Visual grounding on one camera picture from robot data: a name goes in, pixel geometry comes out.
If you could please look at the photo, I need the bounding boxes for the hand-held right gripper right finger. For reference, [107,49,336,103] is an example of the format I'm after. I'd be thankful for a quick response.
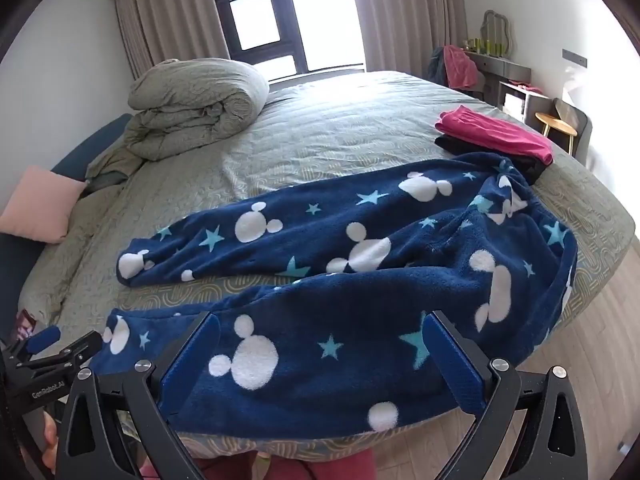
[424,310,590,480]

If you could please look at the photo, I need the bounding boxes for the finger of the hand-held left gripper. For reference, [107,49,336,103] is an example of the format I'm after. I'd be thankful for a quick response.
[30,330,104,372]
[17,326,62,358]

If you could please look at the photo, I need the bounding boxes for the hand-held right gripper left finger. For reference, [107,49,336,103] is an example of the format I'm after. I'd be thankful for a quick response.
[54,311,222,480]

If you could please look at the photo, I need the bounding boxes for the blue fleece star-print pants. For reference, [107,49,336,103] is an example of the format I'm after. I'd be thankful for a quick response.
[90,152,580,433]

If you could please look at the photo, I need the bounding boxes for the person's left hand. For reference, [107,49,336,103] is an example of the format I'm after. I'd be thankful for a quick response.
[41,410,60,472]

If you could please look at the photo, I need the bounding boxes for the small printed picture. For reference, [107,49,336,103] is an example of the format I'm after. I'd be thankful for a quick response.
[15,310,39,342]

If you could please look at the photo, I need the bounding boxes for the pink pillow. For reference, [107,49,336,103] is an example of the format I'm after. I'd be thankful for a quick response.
[0,166,88,245]

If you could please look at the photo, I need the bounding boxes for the person's pink clothing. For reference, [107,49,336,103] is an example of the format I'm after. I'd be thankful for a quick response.
[135,447,376,480]

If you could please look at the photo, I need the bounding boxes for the dark blue headboard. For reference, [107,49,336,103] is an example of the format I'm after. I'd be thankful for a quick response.
[0,112,133,356]

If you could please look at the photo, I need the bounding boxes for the folded black garment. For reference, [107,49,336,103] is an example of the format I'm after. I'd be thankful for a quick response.
[434,135,551,186]

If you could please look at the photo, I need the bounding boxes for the folded magenta garment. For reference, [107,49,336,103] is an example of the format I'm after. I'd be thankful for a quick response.
[434,105,555,166]

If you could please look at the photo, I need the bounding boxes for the round wooden stool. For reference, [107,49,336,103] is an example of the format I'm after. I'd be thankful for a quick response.
[535,111,578,156]

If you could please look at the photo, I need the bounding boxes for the folded green patterned quilt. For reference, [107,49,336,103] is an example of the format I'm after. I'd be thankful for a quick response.
[86,58,271,193]

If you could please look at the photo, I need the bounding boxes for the bed with patterned green sheet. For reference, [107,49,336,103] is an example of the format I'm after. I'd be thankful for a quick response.
[17,70,636,463]

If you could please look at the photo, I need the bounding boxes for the grey upholstered chair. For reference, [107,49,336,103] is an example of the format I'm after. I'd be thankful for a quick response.
[550,97,594,166]

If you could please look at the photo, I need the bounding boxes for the pink garment on chair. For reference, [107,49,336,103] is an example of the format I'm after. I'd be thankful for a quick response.
[442,45,482,90]

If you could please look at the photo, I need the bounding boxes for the dark chair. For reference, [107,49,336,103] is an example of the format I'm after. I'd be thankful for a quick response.
[427,46,488,102]

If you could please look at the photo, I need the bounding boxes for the grey dressing table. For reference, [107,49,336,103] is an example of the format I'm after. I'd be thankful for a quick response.
[462,50,543,122]

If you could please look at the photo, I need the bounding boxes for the dark-framed window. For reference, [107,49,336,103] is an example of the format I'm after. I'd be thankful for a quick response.
[205,0,368,83]

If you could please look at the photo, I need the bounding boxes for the wavy-framed table mirror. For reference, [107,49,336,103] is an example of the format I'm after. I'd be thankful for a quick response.
[480,10,512,58]

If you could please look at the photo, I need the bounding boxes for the beige curtain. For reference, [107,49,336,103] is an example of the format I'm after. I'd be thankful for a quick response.
[347,0,468,91]
[107,0,231,81]

